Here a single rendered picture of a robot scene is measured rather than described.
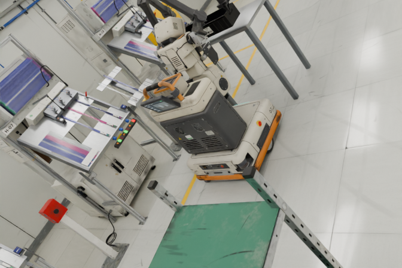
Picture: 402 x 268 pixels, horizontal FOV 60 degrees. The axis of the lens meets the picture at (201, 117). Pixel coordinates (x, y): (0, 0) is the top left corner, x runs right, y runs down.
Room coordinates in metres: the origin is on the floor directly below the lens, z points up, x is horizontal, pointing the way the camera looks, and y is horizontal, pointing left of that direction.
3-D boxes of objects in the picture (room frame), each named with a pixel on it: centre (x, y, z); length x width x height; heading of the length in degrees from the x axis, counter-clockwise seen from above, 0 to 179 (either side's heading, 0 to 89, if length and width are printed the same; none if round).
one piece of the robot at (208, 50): (2.66, -0.31, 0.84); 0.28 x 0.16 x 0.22; 37
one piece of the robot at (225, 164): (2.28, 0.17, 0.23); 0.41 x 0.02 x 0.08; 37
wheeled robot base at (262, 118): (2.49, -0.07, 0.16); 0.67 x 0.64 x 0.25; 127
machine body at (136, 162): (3.46, 1.15, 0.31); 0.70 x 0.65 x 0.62; 131
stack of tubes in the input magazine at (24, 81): (3.40, 1.02, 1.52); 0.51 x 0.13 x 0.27; 131
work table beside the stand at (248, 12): (2.96, -0.69, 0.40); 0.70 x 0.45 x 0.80; 37
